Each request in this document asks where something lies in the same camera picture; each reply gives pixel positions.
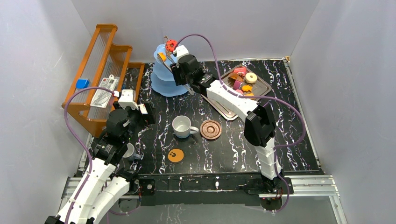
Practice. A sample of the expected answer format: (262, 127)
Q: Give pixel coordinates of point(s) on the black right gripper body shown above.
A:
(180, 79)

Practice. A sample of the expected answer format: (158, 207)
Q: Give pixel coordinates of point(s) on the round orange cookie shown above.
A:
(246, 88)

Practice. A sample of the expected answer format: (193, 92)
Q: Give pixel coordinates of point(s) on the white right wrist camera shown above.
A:
(179, 52)

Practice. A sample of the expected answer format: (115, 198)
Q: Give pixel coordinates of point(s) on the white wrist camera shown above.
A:
(179, 52)
(127, 99)

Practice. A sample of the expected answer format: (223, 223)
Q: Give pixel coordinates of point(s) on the blue three-tier cake stand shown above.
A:
(162, 80)

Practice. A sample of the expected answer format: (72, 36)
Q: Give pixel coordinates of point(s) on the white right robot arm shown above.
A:
(235, 91)

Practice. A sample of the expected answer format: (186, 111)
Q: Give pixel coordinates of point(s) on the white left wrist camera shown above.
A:
(127, 99)

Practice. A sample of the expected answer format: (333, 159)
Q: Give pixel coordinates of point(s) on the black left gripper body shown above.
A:
(148, 114)

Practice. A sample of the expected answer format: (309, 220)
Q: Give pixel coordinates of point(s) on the blue eraser block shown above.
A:
(82, 83)

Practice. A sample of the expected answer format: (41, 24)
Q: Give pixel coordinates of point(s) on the clear ruler set package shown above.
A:
(101, 97)

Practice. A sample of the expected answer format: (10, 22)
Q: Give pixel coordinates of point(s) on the orange round coaster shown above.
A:
(175, 155)

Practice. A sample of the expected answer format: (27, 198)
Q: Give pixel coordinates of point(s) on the orange fish-shaped cookie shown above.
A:
(161, 56)

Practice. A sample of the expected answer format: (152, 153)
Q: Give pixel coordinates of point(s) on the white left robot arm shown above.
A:
(103, 184)

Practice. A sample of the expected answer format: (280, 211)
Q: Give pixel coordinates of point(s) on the cream white donut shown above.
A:
(251, 78)

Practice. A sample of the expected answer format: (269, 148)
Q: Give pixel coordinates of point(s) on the brown croissant pastry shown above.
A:
(236, 77)

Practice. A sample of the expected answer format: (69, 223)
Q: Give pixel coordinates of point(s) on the silver metal tray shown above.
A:
(260, 88)

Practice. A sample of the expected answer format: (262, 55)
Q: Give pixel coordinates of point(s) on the orange wooden tiered rack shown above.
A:
(102, 59)

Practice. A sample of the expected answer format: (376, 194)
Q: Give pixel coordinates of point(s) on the brown wooden saucer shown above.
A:
(210, 129)

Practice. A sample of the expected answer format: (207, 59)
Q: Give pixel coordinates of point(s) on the white ceramic mug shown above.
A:
(182, 127)

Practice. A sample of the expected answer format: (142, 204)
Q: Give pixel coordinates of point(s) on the magenta pink roll cake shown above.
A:
(237, 85)

